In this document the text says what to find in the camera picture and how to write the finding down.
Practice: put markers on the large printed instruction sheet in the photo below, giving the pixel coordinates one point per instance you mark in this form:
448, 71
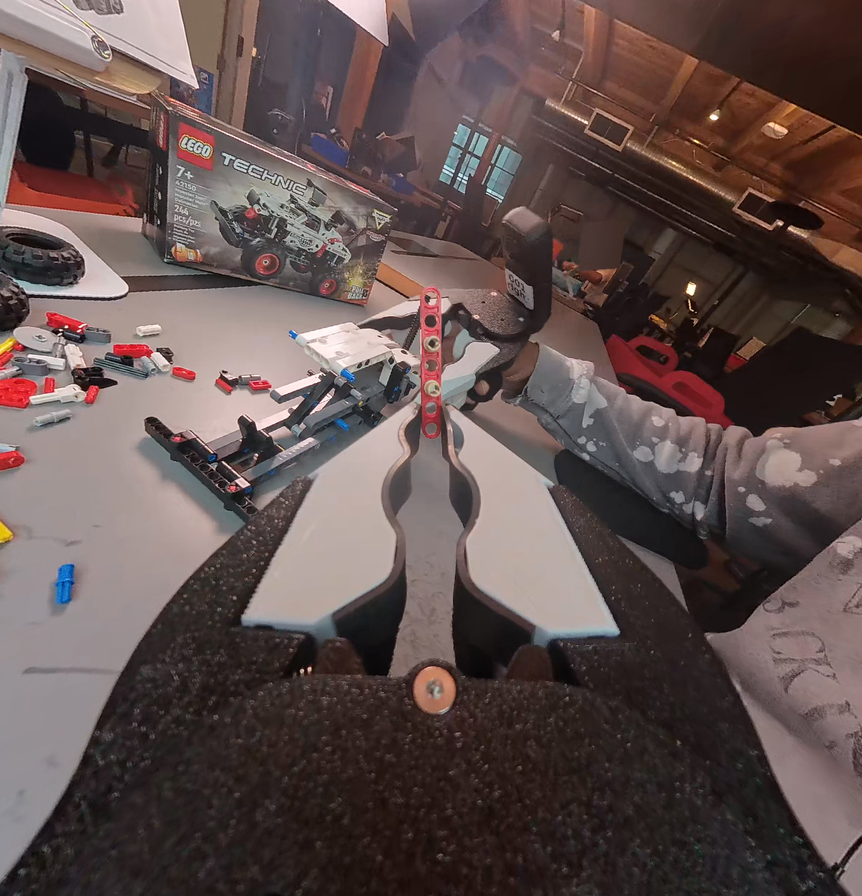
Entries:
364, 14

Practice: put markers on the red oval link piece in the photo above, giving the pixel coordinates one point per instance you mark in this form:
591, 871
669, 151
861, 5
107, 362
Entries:
184, 372

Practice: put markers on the person's right hand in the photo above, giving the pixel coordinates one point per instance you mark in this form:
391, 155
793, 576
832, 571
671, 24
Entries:
518, 367

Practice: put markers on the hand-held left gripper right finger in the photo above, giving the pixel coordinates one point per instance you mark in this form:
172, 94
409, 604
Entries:
536, 560

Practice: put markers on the toy truck chassis model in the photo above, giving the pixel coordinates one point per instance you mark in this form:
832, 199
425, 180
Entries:
347, 343

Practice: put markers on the paned window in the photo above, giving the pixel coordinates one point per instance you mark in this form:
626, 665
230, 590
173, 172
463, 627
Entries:
483, 164

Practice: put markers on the grey desk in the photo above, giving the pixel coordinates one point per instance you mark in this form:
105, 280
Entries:
123, 560

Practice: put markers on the toy truck set box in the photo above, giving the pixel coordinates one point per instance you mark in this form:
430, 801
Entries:
263, 210

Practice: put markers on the white document stand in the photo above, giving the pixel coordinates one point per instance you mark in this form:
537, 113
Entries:
8, 126

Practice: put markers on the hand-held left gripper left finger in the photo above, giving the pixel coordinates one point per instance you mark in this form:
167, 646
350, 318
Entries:
333, 553

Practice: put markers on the person's right forearm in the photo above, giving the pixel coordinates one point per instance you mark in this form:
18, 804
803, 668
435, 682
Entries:
648, 448

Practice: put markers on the pile of red white pieces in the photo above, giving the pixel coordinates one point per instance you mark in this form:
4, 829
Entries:
11, 393

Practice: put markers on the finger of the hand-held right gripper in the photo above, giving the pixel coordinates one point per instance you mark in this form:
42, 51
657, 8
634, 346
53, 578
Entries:
466, 381
383, 320

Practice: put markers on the red perforated toy beam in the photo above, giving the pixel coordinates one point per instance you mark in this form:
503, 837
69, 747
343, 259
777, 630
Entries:
432, 376

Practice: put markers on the single blue connector pin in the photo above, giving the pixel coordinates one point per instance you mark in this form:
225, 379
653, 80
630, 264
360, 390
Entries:
66, 583

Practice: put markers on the building instruction booklet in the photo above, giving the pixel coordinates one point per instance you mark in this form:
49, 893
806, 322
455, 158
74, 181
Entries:
151, 35

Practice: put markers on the silver ceiling duct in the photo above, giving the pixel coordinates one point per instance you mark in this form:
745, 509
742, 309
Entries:
655, 150

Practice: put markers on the red plastic container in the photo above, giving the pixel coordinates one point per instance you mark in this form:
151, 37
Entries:
690, 395
641, 353

